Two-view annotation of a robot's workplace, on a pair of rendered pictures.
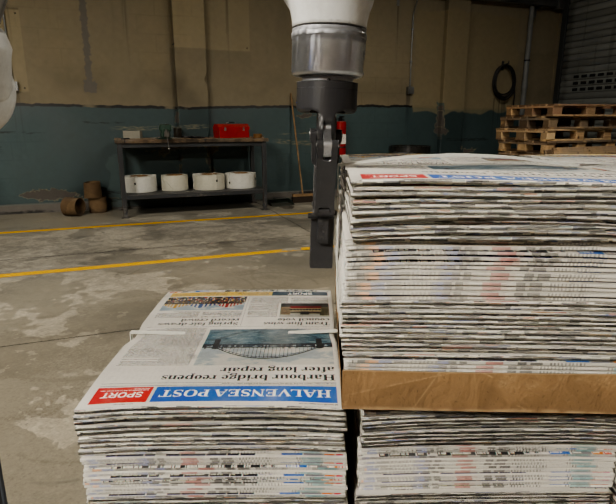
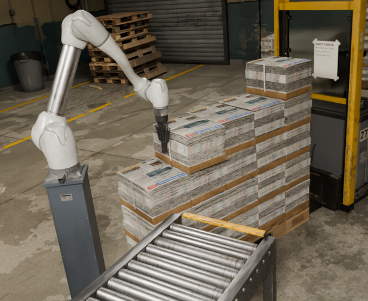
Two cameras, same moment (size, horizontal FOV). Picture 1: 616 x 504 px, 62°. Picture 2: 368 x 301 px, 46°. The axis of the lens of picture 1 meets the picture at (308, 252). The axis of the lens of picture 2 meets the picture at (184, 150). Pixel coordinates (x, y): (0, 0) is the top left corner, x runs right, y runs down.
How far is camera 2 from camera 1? 2.07 m
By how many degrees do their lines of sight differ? 35
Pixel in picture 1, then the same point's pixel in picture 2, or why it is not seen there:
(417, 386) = (199, 166)
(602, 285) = (218, 142)
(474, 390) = (206, 163)
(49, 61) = not seen: outside the picture
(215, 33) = not seen: outside the picture
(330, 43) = (165, 110)
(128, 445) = (156, 194)
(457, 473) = (204, 180)
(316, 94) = (163, 119)
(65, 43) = not seen: outside the picture
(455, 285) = (201, 148)
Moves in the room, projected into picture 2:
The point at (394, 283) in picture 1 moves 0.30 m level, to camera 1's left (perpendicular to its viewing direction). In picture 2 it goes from (193, 151) to (150, 167)
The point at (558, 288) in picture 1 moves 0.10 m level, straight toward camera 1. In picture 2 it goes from (214, 144) to (218, 150)
